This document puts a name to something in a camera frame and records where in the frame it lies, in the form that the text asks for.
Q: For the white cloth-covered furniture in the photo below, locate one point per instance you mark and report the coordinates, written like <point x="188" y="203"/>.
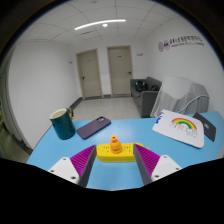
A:
<point x="181" y="93"/>

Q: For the white rainbow-print mouse pad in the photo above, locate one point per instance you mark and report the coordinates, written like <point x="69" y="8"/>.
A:
<point x="178" y="130"/>

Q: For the long ceiling light strip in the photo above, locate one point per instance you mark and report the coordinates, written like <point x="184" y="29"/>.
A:
<point x="100" y="23"/>

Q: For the black bag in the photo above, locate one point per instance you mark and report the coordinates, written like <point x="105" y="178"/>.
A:
<point x="141" y="86"/>

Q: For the dark green mug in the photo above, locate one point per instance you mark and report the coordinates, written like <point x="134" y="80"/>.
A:
<point x="63" y="128"/>

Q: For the grey sofa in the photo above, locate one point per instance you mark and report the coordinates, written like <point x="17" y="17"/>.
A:
<point x="146" y="101"/>

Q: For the wall lettering sign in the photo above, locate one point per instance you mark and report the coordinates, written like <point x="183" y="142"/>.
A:
<point x="180" y="42"/>

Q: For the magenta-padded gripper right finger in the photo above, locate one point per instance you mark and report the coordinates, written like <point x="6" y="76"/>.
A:
<point x="165" y="166"/>

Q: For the purple smartphone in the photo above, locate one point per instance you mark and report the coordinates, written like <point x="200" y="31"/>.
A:
<point x="93" y="127"/>

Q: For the beige door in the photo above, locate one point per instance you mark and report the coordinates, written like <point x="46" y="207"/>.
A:
<point x="89" y="75"/>
<point x="120" y="71"/>

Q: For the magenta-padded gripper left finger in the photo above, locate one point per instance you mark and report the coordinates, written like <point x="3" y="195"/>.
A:
<point x="65" y="167"/>

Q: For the small round ceiling light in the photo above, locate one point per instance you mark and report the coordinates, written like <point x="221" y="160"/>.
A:
<point x="105" y="25"/>

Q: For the yellow power strip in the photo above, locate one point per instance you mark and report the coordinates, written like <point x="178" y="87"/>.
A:
<point x="104" y="154"/>

